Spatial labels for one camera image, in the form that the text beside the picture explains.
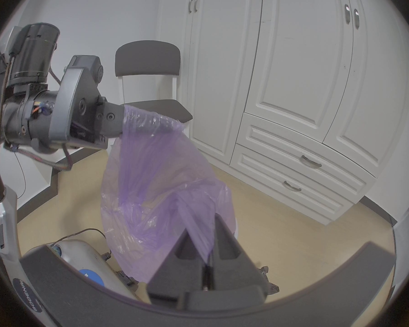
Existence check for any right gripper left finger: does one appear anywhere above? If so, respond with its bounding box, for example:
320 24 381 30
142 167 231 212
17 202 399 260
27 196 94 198
147 228 206 307

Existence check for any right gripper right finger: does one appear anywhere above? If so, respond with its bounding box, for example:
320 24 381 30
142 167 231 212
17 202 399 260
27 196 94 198
209 214 270 297

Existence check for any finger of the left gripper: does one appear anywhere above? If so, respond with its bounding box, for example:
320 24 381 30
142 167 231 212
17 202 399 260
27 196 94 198
97 98 184 138

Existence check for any purple plastic bag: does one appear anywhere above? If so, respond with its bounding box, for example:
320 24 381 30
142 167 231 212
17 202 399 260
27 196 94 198
100 105 237 284

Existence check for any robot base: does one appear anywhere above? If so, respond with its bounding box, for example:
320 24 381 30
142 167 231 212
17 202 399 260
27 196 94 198
23 239 141 300

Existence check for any white chair with grey cushions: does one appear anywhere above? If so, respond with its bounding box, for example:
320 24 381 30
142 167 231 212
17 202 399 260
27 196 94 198
115 40 193 124

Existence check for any white wardrobe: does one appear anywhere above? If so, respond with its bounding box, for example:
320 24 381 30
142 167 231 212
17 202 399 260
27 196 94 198
156 0 378 226

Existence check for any black cable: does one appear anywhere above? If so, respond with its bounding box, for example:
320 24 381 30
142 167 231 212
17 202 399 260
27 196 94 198
10 143 73 172
52 228 107 248

